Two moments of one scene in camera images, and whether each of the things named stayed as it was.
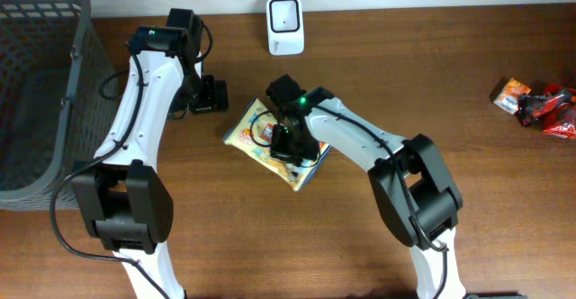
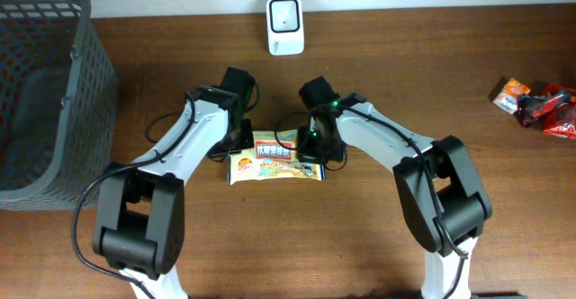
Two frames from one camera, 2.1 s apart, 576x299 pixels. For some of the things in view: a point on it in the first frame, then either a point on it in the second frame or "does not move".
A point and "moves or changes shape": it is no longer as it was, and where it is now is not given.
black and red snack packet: [531, 107] does not move
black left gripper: [215, 95] -> [247, 140]
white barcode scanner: [285, 25] does not move
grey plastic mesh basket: [61, 90] does not move
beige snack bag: [251, 134] moves or changes shape
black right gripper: [277, 149] -> [309, 154]
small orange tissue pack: [508, 98] does not move
